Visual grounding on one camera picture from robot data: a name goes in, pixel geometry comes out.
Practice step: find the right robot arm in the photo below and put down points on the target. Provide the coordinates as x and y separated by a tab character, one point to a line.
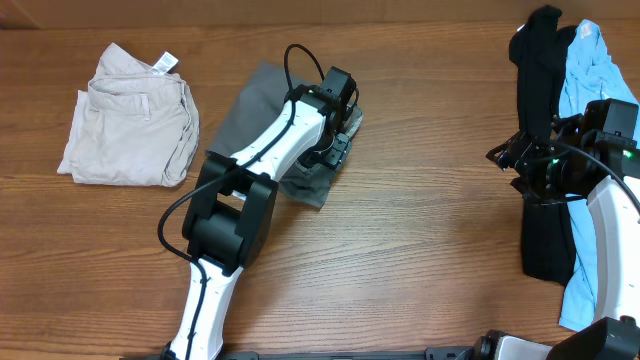
592	156

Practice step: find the light blue shirt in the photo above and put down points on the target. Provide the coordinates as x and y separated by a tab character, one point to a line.
590	75

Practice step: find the grey shorts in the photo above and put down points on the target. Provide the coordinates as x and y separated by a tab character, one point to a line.
255	109

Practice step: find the folded beige shorts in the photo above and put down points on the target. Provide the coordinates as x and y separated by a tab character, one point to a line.
135	124

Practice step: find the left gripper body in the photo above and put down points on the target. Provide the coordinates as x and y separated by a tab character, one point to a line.
336	153

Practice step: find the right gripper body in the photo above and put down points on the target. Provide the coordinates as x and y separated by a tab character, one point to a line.
536	166

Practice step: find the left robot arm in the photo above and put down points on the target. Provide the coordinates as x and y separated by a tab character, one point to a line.
230	210

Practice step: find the black garment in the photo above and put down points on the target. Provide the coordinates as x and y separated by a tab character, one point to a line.
539	51

